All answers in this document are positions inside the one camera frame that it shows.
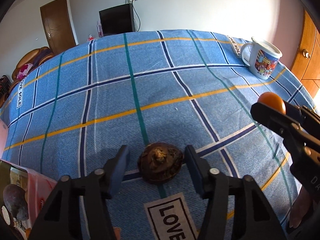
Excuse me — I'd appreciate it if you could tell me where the pink metal tin box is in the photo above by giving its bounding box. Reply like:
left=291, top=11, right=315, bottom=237
left=1, top=159, right=57, bottom=239

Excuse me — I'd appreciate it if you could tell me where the brown mangosteen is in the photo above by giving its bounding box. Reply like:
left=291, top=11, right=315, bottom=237
left=137, top=142, right=184, bottom=185

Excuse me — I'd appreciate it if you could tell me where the purple passion fruit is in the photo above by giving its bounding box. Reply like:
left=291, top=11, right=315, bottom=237
left=3, top=184, right=29, bottom=221

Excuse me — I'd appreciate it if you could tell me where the right hand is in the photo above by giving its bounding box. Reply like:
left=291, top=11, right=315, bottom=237
left=289, top=186, right=318, bottom=229

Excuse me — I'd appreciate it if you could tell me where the orange wooden door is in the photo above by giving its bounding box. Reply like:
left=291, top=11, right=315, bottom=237
left=291, top=10, right=319, bottom=99

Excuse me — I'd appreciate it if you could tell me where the white cartoon mug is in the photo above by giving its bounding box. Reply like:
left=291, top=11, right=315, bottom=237
left=240, top=38, right=283, bottom=80

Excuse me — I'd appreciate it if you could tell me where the blue plaid tablecloth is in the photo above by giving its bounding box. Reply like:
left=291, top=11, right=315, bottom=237
left=1, top=30, right=315, bottom=239

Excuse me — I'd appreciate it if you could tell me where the pink electric kettle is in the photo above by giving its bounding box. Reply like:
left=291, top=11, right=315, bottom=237
left=0, top=120, right=8, bottom=158

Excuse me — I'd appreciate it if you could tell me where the pink floral cushion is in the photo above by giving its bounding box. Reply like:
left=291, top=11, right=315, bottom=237
left=16, top=63, right=33, bottom=80

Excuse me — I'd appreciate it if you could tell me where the brown leather armchair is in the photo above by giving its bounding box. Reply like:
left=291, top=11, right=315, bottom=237
left=1, top=47, right=54, bottom=107

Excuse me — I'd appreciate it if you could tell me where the black television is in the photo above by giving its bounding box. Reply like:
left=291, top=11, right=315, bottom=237
left=99, top=3, right=136, bottom=36

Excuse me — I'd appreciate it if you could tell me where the brown wooden door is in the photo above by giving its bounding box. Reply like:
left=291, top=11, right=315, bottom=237
left=40, top=0, right=76, bottom=55

